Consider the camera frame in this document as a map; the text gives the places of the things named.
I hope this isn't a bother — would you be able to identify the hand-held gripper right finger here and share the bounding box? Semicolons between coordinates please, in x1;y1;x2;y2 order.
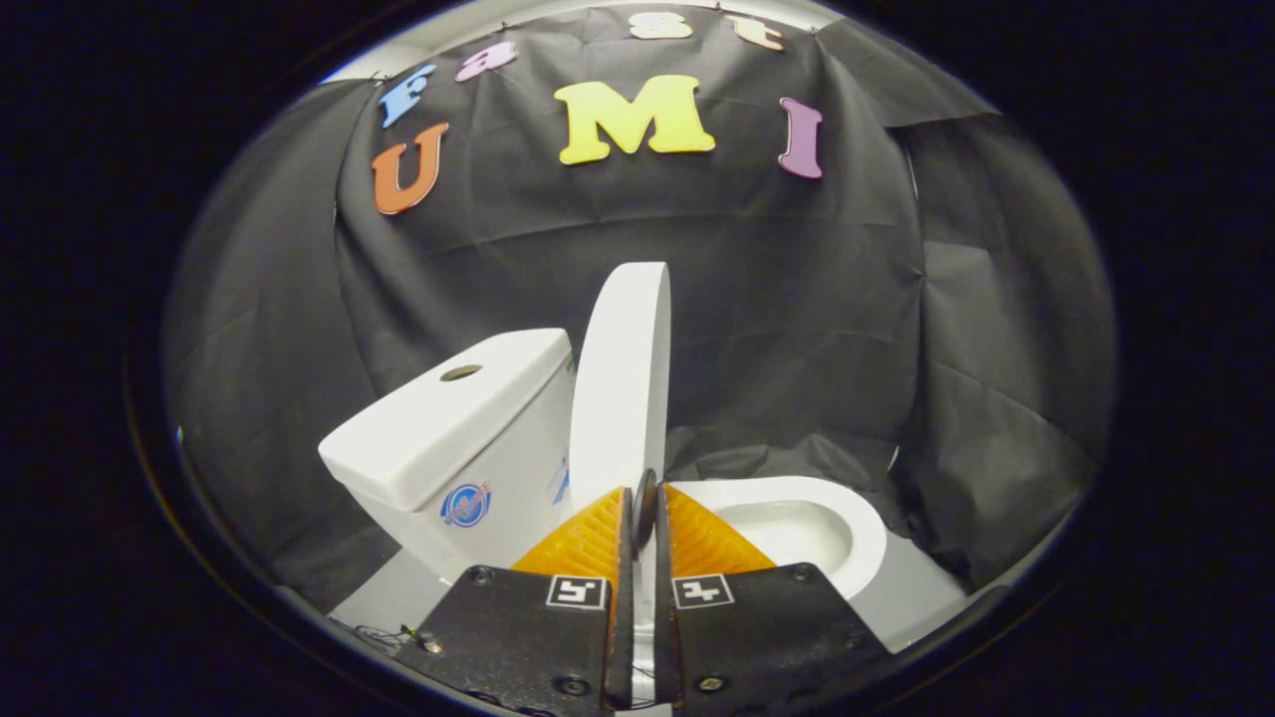
652;485;893;713

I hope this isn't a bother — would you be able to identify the white toilet lid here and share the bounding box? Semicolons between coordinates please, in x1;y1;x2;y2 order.
568;262;671;551

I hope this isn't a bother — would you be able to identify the thin black cable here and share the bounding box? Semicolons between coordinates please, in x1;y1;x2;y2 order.
334;617;427;650

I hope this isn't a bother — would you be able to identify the black backdrop cloth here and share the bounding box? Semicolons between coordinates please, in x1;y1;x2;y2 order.
164;5;1117;608

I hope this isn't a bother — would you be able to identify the white ceramic toilet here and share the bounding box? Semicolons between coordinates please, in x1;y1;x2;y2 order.
319;329;888;603

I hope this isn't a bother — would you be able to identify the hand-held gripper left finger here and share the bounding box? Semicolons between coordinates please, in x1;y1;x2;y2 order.
398;486;637;713

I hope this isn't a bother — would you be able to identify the white toilet tank cover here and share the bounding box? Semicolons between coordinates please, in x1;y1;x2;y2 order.
319;329;575;513

